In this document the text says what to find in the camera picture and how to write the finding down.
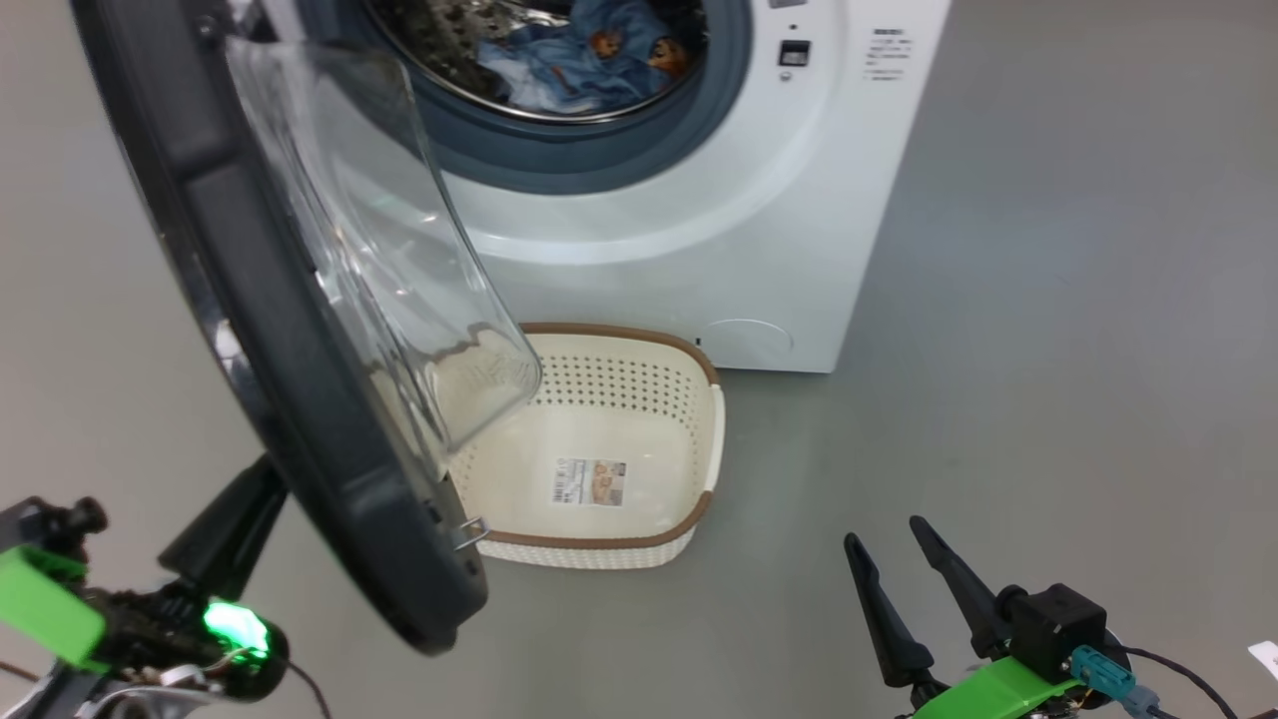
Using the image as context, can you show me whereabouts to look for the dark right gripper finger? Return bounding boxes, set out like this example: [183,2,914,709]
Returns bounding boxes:
[843,531,950,705]
[909,514,1014,661]

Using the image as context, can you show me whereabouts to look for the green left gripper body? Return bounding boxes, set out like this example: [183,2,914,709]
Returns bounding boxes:
[0,546,293,702]

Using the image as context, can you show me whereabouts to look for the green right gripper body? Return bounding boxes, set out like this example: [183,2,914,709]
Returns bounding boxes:
[909,654,1084,719]

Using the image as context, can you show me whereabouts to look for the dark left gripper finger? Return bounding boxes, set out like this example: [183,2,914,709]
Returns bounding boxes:
[158,453,293,604]

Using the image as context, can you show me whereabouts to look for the washing machine glass door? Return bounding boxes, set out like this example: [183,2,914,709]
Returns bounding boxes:
[70,0,545,657]

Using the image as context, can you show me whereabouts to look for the white front-load washing machine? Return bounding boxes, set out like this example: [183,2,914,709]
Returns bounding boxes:
[290,0,955,373]

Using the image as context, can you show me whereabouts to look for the stainless steel washing machine drum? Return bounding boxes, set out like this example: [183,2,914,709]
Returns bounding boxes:
[364,0,710,126]

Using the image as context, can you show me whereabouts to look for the cream perforated basket brown rim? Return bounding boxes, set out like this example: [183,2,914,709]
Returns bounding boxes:
[439,322,726,570]

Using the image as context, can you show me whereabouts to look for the round white drain filter cover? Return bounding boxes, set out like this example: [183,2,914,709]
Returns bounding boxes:
[704,319,796,366]

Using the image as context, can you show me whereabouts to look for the basket product label sticker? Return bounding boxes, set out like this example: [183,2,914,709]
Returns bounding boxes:
[551,456,628,508]

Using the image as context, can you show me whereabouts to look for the black cable with teal connector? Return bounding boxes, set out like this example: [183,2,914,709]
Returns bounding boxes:
[1068,644,1239,719]

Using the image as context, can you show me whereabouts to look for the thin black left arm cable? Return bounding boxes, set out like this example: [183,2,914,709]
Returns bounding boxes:
[283,657,332,719]

